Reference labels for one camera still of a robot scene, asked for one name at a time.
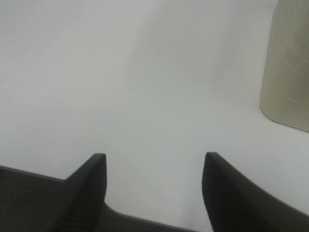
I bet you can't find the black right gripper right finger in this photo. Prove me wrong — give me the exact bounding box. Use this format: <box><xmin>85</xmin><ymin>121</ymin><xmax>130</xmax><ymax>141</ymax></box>
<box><xmin>202</xmin><ymin>152</ymin><xmax>309</xmax><ymax>232</ymax></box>

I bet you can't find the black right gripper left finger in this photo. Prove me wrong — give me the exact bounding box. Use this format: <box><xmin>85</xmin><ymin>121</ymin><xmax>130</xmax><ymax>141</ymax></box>
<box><xmin>14</xmin><ymin>153</ymin><xmax>107</xmax><ymax>232</ymax></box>

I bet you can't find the cream fabric storage bin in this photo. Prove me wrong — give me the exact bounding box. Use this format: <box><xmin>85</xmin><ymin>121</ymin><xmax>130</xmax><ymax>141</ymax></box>
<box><xmin>259</xmin><ymin>0</ymin><xmax>309</xmax><ymax>131</ymax></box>

